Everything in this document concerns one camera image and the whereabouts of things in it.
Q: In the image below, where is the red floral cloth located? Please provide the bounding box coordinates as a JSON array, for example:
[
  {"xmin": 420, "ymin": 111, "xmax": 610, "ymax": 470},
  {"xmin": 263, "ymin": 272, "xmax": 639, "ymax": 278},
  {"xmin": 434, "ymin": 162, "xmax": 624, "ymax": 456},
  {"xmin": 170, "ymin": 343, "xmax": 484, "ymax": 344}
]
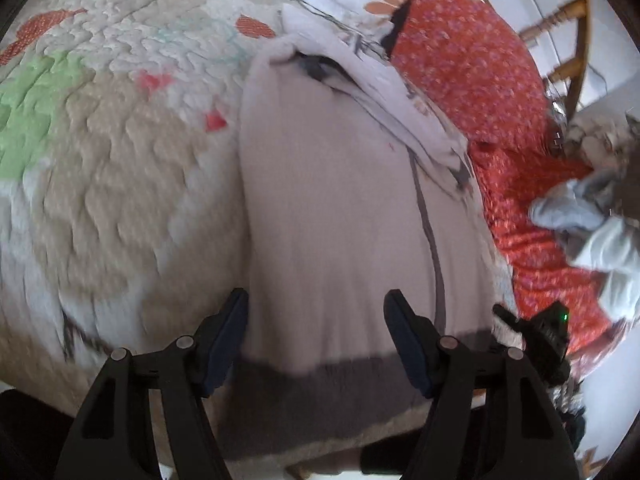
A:
[{"xmin": 390, "ymin": 0, "xmax": 618, "ymax": 356}]

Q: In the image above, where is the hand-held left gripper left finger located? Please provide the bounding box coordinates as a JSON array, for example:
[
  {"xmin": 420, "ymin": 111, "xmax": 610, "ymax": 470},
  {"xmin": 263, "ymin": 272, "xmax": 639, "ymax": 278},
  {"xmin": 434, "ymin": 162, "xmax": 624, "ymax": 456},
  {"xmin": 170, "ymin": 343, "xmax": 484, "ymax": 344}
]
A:
[{"xmin": 55, "ymin": 287, "xmax": 250, "ymax": 480}]

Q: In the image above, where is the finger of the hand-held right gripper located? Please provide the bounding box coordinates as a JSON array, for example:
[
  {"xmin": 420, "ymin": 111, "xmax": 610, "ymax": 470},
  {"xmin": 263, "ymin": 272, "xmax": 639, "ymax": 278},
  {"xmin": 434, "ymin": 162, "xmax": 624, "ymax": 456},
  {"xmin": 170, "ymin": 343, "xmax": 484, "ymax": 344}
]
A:
[{"xmin": 492, "ymin": 303, "xmax": 525, "ymax": 335}]

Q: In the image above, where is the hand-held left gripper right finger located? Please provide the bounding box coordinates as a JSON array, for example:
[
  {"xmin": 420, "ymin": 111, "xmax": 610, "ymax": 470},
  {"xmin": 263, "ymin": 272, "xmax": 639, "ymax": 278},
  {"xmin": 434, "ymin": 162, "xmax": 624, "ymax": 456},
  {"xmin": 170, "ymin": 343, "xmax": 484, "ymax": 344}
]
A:
[{"xmin": 383, "ymin": 289, "xmax": 586, "ymax": 480}]

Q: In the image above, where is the wooden chair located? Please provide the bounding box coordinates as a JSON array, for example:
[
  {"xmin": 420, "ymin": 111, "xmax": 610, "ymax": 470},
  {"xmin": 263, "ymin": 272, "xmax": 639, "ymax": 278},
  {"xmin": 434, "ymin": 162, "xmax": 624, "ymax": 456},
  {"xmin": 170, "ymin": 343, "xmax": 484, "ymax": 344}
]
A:
[{"xmin": 445, "ymin": 0, "xmax": 593, "ymax": 121}]

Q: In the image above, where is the light lavender garment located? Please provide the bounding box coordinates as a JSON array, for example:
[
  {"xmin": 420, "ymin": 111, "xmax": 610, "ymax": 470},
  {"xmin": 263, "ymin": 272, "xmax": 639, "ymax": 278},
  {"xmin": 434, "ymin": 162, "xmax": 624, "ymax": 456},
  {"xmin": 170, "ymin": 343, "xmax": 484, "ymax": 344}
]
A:
[{"xmin": 280, "ymin": 4, "xmax": 472, "ymax": 196}]

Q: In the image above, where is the pink sweater with grey trim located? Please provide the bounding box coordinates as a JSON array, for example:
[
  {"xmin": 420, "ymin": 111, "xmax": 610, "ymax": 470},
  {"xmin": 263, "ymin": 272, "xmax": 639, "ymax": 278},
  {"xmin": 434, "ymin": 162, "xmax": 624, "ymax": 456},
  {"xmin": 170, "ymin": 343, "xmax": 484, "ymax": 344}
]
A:
[{"xmin": 220, "ymin": 35, "xmax": 503, "ymax": 463}]

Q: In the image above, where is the patchwork quilted bedspread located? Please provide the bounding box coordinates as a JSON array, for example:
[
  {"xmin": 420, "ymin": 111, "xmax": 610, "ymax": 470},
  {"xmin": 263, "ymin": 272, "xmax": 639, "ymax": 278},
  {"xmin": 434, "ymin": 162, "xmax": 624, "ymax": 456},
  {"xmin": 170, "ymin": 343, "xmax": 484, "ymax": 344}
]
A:
[{"xmin": 0, "ymin": 0, "xmax": 321, "ymax": 436}]

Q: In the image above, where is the light blue garment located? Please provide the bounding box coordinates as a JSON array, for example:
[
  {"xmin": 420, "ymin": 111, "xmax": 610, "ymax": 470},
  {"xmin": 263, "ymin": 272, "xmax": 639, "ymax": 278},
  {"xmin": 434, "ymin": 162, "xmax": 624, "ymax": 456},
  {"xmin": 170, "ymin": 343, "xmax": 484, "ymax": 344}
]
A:
[{"xmin": 529, "ymin": 169, "xmax": 640, "ymax": 322}]

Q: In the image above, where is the grey patterned cloth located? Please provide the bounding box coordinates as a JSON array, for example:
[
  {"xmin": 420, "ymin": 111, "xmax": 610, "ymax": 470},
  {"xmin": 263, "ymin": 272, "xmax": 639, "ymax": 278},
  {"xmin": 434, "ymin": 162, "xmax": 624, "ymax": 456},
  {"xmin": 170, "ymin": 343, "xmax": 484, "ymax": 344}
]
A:
[{"xmin": 564, "ymin": 109, "xmax": 640, "ymax": 173}]

